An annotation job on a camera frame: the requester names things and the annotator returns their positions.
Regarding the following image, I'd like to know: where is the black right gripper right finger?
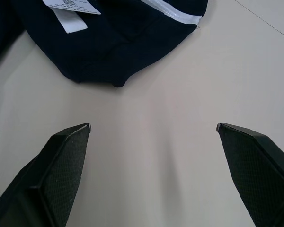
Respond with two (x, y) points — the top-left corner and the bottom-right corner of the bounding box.
(216, 122), (284, 227)

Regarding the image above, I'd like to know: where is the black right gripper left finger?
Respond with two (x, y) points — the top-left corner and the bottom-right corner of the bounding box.
(0, 122), (92, 227)

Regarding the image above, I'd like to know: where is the navy blue zip jacket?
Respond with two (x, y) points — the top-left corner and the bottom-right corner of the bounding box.
(0, 0), (209, 88)

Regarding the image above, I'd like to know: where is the white garment care label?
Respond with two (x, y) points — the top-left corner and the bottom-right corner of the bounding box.
(42, 0), (102, 34)

